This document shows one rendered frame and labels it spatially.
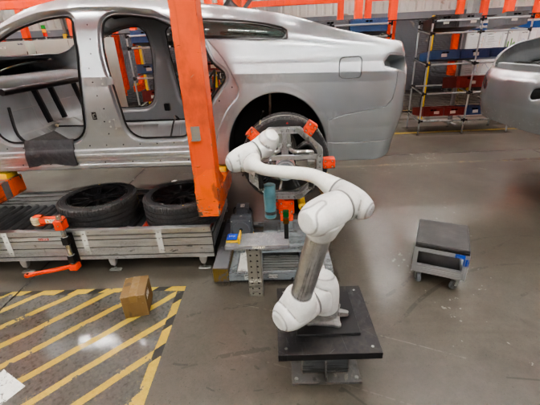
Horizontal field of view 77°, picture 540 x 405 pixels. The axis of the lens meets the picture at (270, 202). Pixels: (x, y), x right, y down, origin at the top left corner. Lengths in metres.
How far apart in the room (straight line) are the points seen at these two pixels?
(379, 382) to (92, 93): 2.83
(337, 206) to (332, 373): 1.10
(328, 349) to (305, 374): 0.31
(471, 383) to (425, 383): 0.23
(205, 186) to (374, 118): 1.42
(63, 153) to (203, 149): 1.42
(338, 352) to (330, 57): 2.00
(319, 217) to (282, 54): 1.75
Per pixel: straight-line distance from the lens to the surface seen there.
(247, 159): 1.59
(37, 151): 3.52
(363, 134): 2.91
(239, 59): 2.76
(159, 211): 2.87
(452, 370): 2.29
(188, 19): 2.29
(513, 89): 4.22
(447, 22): 7.01
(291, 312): 1.64
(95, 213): 3.10
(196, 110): 2.31
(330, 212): 1.24
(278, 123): 2.49
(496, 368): 2.40
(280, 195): 2.57
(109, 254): 3.08
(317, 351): 1.80
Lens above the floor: 1.65
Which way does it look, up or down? 25 degrees down
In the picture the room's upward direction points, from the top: 3 degrees counter-clockwise
